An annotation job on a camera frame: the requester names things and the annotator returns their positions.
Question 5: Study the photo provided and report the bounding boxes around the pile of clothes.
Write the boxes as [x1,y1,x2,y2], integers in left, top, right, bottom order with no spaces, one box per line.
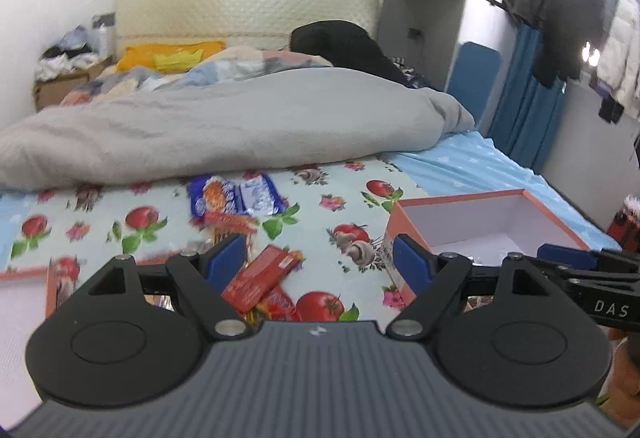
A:
[35,24,113,81]

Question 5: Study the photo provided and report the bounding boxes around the red crate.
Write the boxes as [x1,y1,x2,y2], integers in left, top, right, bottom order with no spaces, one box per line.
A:
[606,195,640,252]

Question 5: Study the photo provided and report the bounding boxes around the blue snack packet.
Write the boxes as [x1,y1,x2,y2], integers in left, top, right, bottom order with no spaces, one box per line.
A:
[187,174,287,221]

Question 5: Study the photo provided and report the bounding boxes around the brown cardboard box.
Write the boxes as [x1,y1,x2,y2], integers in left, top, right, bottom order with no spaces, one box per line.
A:
[32,58,116,112]

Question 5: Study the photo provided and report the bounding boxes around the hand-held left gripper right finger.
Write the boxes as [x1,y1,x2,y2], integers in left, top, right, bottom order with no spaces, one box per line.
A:
[386,234,552,340]

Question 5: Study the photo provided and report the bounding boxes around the orange cardboard box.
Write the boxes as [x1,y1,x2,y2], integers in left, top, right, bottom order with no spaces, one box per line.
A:
[382,189,592,309]

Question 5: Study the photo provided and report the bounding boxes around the blue padded board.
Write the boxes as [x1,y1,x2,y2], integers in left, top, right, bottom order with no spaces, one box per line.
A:
[446,42,502,139]

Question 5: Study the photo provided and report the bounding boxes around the orange snack packet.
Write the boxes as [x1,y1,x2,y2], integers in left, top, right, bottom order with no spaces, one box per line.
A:
[204,210,257,245]

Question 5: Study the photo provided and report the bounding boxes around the cream padded headboard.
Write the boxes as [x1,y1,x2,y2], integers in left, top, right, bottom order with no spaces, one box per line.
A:
[114,0,382,67]

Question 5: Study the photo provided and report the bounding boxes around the yellow pillow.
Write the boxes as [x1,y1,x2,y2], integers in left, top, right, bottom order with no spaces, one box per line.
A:
[116,40,226,75]

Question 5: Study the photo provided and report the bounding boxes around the black clothing on bed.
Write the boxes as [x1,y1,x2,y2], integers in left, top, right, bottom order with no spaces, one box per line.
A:
[290,20,444,91]

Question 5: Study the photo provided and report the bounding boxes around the small red snack packet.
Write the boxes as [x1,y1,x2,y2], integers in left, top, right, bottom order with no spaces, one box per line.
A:
[247,289,302,321]

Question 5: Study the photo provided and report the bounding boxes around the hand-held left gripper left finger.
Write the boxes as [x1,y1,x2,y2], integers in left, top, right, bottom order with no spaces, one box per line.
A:
[86,233,251,340]

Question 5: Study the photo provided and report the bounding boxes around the grey duvet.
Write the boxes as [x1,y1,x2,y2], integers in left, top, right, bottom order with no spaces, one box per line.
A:
[0,65,476,192]

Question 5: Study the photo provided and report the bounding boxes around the white hanging jacket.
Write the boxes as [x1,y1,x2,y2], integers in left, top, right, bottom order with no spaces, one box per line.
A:
[596,0,640,113]

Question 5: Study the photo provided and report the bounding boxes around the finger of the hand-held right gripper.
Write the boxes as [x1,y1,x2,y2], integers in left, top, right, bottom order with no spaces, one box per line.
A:
[527,244,640,289]

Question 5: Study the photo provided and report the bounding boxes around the grey wall cabinet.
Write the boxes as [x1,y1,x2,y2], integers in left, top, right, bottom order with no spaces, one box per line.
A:
[377,0,517,93]

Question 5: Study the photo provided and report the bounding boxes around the red snack packet white print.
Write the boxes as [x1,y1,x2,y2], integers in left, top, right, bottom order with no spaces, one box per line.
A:
[220,245,306,317]

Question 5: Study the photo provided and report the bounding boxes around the orange-edged box lid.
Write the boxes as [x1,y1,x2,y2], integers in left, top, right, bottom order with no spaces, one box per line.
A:
[0,250,183,424]

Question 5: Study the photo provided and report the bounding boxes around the light blue bedsheet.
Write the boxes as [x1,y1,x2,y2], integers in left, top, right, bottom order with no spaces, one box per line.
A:
[387,130,622,259]

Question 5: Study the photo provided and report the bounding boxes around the black hanging jacket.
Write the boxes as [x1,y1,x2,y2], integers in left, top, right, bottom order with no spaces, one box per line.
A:
[532,0,624,89]

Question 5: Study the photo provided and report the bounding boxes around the blue curtain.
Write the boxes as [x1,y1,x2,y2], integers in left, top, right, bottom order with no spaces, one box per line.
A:
[487,22,569,175]

